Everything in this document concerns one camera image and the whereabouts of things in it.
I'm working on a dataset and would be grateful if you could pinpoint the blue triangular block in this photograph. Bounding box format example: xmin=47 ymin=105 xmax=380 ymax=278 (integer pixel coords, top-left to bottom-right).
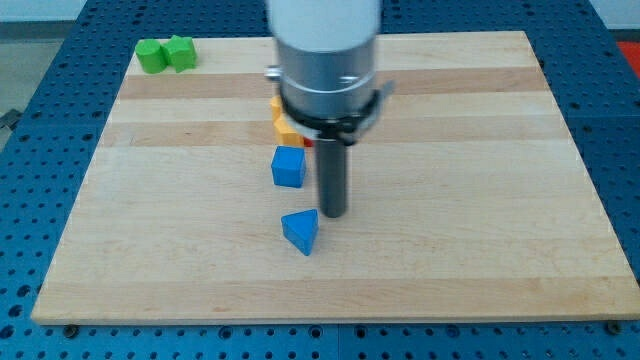
xmin=281 ymin=209 xmax=319 ymax=256

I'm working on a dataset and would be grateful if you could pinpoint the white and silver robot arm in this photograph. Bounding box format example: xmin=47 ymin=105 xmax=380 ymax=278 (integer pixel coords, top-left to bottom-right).
xmin=266 ymin=0 xmax=382 ymax=133

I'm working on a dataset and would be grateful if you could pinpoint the yellow block behind arm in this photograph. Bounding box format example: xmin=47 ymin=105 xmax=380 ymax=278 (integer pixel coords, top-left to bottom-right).
xmin=269 ymin=95 xmax=282 ymax=122

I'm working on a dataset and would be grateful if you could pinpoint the yellow hexagon block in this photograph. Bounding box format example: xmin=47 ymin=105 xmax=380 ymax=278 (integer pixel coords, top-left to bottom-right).
xmin=273 ymin=115 xmax=305 ymax=148

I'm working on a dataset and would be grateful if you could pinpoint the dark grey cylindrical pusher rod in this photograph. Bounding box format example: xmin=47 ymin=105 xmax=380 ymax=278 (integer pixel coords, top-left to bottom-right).
xmin=314 ymin=138 xmax=348 ymax=218

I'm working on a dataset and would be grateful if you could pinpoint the blue cube block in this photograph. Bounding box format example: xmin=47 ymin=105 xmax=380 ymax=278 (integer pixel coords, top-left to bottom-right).
xmin=271 ymin=146 xmax=306 ymax=188

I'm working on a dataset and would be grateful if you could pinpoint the light wooden board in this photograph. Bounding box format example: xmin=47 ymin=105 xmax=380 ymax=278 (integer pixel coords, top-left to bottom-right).
xmin=32 ymin=31 xmax=639 ymax=325

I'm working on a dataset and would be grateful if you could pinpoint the green star block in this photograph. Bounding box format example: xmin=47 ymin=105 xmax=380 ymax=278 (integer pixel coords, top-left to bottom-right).
xmin=161 ymin=35 xmax=197 ymax=73

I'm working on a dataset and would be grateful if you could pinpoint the green cylinder block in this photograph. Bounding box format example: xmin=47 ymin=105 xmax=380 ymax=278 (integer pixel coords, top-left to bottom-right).
xmin=135 ymin=39 xmax=167 ymax=74

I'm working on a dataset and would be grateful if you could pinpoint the black cable clamp ring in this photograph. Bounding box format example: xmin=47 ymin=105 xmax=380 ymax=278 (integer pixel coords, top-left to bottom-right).
xmin=278 ymin=88 xmax=382 ymax=147

